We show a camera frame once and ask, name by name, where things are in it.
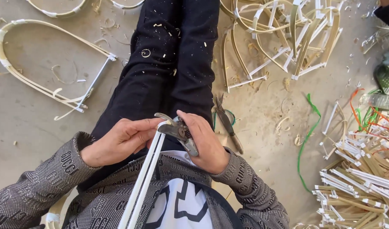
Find person's left hand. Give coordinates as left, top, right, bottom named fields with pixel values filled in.
left=80, top=118, right=165, bottom=168

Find person's right hand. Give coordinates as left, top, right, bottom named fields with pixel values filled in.
left=176, top=110, right=231, bottom=175

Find grey metal pruning shears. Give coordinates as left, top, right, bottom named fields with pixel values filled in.
left=154, top=112, right=200, bottom=157

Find white thin stick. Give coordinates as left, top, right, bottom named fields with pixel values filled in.
left=126, top=132, right=166, bottom=229
left=118, top=121, right=168, bottom=229

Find rusty metal scissors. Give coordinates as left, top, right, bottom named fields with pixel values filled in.
left=214, top=94, right=244, bottom=155

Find person's black trousers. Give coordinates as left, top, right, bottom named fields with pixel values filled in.
left=77, top=0, right=220, bottom=191

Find grey patterned jacket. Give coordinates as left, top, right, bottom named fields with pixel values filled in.
left=63, top=152, right=243, bottom=229

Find white shirt with black print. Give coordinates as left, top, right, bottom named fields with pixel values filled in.
left=146, top=150, right=214, bottom=229

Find bamboo hoop with white tape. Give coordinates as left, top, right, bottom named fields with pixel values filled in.
left=43, top=191, right=71, bottom=229

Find heap of bamboo frames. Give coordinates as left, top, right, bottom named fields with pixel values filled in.
left=220, top=0, right=344, bottom=93

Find heap of bamboo strips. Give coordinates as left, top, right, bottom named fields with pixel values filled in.
left=312, top=121, right=389, bottom=229

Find clear plastic bottle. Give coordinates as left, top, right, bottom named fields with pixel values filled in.
left=360, top=93, right=389, bottom=110

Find bamboo offcut strips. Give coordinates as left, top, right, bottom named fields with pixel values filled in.
left=361, top=27, right=389, bottom=54

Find thin green cord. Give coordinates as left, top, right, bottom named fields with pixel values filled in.
left=213, top=110, right=236, bottom=131

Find round bamboo frame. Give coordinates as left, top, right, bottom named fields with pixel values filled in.
left=109, top=0, right=146, bottom=10
left=25, top=0, right=88, bottom=18

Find green plastic strap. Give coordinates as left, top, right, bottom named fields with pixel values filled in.
left=297, top=93, right=322, bottom=193

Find small bamboo stick frame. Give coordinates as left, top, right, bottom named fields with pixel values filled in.
left=319, top=101, right=349, bottom=160

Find orange plastic strap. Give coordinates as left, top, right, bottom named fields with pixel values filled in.
left=350, top=88, right=389, bottom=150

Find bundle of green straps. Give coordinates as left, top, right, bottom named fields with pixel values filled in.
left=355, top=106, right=389, bottom=131

